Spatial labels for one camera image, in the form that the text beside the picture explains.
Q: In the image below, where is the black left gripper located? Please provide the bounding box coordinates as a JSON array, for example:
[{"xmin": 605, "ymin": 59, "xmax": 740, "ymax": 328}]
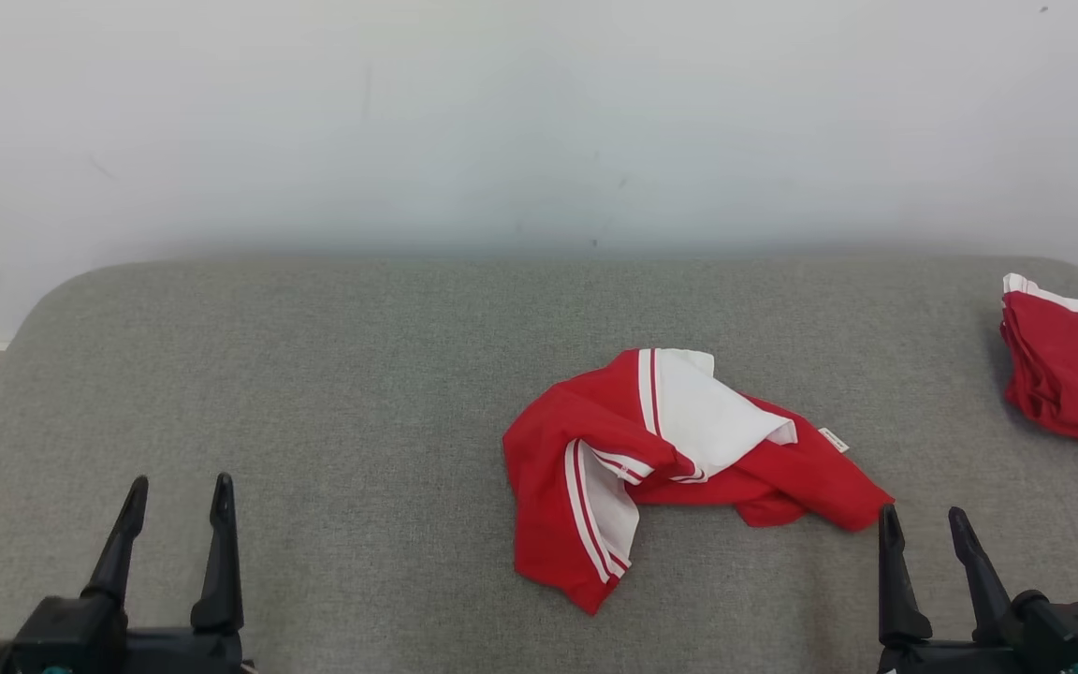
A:
[{"xmin": 80, "ymin": 473, "xmax": 255, "ymax": 674}]

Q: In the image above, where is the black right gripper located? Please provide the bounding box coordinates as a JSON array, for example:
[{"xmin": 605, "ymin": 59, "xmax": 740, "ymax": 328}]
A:
[{"xmin": 876, "ymin": 504, "xmax": 1031, "ymax": 674}]

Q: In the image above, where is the red basketball jersey white trim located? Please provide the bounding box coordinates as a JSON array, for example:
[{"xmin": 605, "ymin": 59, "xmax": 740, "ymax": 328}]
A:
[{"xmin": 503, "ymin": 348, "xmax": 896, "ymax": 616}]

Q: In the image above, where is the folded red garment white band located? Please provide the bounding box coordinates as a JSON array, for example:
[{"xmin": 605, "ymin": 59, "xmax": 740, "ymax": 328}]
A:
[{"xmin": 1000, "ymin": 273, "xmax": 1078, "ymax": 457}]

